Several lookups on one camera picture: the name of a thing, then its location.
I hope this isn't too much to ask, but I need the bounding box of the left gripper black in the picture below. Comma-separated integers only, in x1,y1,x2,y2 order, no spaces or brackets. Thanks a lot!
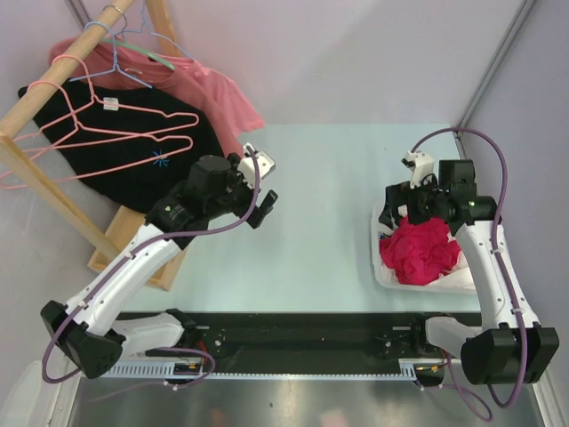
205,153,276,228

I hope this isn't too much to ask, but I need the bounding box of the white slotted cable duct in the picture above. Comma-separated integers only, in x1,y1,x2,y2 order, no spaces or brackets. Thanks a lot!
102,359,417,382

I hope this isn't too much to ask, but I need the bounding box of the lower pink wire hanger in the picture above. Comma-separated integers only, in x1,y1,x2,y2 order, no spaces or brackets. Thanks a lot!
24,112,201,182

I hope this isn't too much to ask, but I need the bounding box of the magenta t shirt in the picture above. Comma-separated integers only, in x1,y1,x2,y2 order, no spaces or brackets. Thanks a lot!
380,217,461,286

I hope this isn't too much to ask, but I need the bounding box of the aluminium corner post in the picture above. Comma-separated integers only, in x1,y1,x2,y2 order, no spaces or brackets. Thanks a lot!
457,0,539,143

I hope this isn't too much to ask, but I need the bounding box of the wooden clothes rack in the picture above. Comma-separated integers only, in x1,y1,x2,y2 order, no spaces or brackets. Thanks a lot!
0,0,196,293

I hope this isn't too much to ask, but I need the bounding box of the salmon pink t shirt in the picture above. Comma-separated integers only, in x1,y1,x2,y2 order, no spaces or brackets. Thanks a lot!
65,44,264,157

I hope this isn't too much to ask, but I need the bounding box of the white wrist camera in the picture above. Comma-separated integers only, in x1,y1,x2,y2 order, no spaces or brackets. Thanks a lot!
237,143,276,189
402,151,435,189

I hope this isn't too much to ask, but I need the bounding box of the upper pink wire hanger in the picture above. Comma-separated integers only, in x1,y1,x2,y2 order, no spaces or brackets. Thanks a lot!
34,81,212,142

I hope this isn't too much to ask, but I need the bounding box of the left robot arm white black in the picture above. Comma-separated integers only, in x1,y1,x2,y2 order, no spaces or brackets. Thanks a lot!
40,145,277,379

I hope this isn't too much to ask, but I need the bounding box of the white laundry basket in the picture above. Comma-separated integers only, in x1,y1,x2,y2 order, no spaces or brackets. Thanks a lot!
371,203,476,294

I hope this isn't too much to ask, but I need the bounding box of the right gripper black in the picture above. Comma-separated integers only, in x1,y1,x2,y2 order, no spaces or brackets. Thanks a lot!
379,173,449,230

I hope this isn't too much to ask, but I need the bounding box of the blue wire hanger front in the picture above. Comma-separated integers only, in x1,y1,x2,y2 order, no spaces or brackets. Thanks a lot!
72,20,152,88

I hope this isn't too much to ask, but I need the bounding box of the pink wire hanger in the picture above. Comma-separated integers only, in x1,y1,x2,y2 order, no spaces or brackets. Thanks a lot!
24,112,201,182
34,81,212,142

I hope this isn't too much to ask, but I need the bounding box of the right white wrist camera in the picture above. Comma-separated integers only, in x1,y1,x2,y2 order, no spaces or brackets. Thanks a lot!
402,151,435,189

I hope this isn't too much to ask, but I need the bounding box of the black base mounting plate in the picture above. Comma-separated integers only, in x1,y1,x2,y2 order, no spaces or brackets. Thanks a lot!
117,310,484,386

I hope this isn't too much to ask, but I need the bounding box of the blue wire hanger rear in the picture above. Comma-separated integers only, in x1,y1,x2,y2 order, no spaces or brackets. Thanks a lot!
116,1,194,60

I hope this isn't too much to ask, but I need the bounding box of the black t shirt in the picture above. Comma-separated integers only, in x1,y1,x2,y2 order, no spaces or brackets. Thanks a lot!
34,81,223,214

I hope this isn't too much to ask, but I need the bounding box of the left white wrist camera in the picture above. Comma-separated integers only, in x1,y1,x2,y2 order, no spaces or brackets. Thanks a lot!
237,143,276,189

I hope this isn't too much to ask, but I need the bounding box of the green plastic hanger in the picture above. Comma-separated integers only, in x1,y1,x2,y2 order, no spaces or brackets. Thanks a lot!
100,37,176,71

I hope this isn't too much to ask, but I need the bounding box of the blue wire hanger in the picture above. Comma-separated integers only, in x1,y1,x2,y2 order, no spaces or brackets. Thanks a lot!
116,1,194,60
72,20,152,88

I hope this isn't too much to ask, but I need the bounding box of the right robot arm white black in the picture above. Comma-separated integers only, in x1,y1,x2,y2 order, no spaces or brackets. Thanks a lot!
371,152,559,384

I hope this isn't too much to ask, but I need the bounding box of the white t shirt in basket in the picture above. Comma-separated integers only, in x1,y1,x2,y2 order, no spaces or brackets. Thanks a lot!
371,219,476,294

